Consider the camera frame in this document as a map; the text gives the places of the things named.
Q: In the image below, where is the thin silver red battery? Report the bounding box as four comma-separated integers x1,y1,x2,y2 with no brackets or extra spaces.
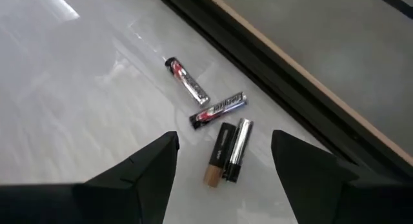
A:
164,57,211,106
188,92,248,130

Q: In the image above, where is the black copper-top battery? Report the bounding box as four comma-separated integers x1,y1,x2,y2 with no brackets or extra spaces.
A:
203,122,237,188

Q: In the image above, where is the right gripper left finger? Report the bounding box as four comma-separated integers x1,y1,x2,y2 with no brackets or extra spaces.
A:
0,130,180,224

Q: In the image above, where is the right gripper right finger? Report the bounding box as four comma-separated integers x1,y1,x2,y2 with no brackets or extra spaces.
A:
270,129,413,224

